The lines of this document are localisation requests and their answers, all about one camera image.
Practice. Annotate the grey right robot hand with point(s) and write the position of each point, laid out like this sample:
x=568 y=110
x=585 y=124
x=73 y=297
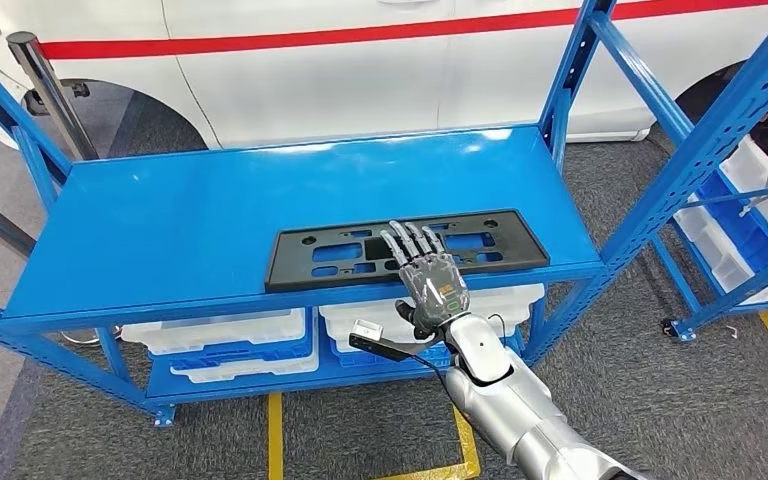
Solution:
x=437 y=291

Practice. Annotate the black plastic plate part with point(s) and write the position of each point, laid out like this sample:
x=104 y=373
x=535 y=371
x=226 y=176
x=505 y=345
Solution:
x=288 y=262

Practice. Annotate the blue metal shelf rack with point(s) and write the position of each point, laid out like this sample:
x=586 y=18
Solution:
x=685 y=285
x=225 y=218

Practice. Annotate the blue plastic bin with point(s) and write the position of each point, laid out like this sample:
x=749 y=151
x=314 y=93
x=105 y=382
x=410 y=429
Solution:
x=341 y=358
x=291 y=356
x=742 y=225

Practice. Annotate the white car red stripe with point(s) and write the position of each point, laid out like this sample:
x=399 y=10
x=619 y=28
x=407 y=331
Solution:
x=324 y=86

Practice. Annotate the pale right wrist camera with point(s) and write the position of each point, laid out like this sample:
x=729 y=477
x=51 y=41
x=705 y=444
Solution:
x=365 y=330

